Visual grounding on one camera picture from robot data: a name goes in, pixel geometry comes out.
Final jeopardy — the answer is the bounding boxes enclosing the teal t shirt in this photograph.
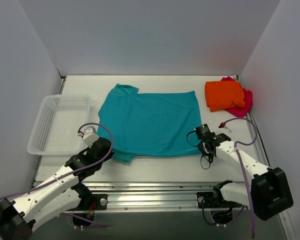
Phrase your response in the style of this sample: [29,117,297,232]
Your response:
[97,84,202,162]

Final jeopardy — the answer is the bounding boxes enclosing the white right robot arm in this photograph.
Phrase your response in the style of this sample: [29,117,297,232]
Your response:
[194,124,294,221]

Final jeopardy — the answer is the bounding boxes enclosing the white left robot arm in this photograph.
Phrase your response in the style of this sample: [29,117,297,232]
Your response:
[0,137,114,240]

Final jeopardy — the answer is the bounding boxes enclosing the pink folded t shirt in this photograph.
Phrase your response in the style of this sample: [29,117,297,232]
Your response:
[216,77,253,118]

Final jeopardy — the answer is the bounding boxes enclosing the white plastic basket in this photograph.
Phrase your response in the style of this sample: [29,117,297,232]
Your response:
[27,94,91,156]

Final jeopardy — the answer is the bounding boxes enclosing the orange folded t shirt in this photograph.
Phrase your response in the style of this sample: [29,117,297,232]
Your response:
[204,81,245,112]

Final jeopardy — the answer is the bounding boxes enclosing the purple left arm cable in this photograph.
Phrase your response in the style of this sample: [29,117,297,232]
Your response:
[0,122,115,229]

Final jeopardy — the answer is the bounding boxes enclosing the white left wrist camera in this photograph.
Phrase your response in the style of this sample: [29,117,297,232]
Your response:
[77,125,99,147]

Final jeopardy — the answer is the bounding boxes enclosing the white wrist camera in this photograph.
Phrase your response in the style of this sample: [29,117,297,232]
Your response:
[218,122,232,134]
[77,125,99,147]

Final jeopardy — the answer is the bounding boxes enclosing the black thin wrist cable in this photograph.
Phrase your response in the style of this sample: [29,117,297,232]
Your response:
[186,129,216,170]

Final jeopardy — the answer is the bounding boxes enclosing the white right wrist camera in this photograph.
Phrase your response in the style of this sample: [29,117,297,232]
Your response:
[218,122,232,134]

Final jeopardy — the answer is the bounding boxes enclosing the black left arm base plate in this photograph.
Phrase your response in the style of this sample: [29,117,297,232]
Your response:
[69,193,108,211]

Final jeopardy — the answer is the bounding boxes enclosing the aluminium right side rail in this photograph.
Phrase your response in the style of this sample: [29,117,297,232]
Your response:
[246,111,271,167]

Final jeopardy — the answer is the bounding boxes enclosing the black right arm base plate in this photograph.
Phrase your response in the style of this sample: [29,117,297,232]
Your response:
[196,191,242,209]

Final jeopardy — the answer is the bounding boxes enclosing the aluminium front rail frame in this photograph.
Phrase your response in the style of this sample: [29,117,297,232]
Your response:
[16,180,290,215]

